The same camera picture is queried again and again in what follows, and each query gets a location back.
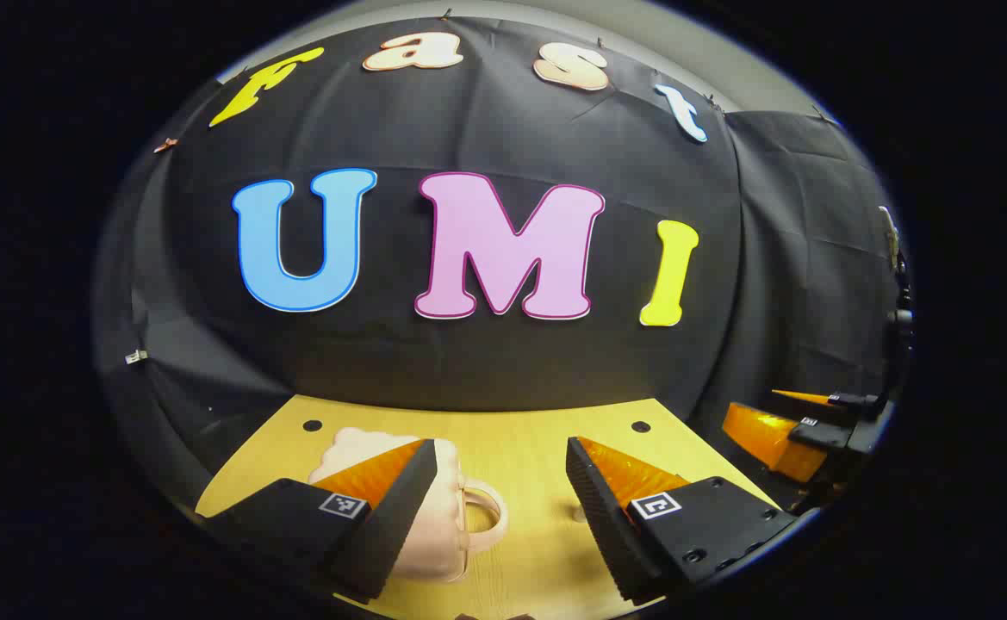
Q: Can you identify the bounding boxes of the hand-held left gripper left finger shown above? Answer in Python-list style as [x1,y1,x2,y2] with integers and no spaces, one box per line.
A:
[197,437,438,604]

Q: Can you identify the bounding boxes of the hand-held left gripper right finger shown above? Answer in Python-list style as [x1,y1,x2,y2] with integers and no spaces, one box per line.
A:
[565,436,801,606]

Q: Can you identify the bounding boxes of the pink suitcase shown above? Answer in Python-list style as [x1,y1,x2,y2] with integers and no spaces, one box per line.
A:
[308,426,510,585]

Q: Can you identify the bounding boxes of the black backdrop cloth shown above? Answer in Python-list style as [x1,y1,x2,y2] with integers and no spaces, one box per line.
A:
[94,15,909,509]

